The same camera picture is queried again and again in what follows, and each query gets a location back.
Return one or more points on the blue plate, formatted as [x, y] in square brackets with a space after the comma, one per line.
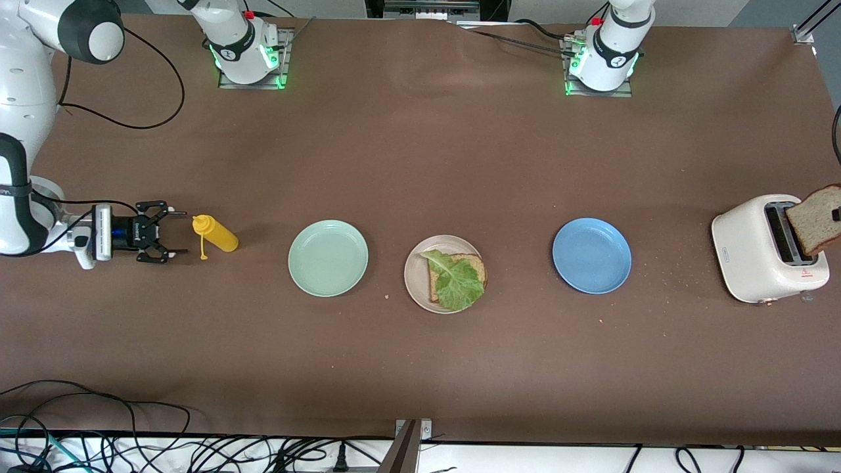
[591, 256]

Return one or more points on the aluminium profile bracket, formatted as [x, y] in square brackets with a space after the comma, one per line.
[404, 450]

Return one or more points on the brown bread slice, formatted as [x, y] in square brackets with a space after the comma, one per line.
[478, 266]
[811, 220]

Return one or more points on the metal corner bracket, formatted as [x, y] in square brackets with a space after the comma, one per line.
[803, 34]

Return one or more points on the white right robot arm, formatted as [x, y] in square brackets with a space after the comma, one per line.
[20, 98]

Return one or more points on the aluminium profile strut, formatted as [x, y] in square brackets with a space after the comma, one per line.
[818, 14]

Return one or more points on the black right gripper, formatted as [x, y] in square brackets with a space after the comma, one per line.
[136, 232]

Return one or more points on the green lettuce leaf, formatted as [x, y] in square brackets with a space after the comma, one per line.
[456, 282]

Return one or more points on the black power plug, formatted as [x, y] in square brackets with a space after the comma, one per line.
[340, 456]

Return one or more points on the white toaster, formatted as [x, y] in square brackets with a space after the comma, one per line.
[742, 249]

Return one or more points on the yellow squeeze bottle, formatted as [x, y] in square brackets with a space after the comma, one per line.
[223, 238]

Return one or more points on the mint green plate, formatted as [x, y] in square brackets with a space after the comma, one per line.
[328, 258]

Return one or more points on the beige plate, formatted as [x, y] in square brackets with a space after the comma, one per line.
[414, 276]

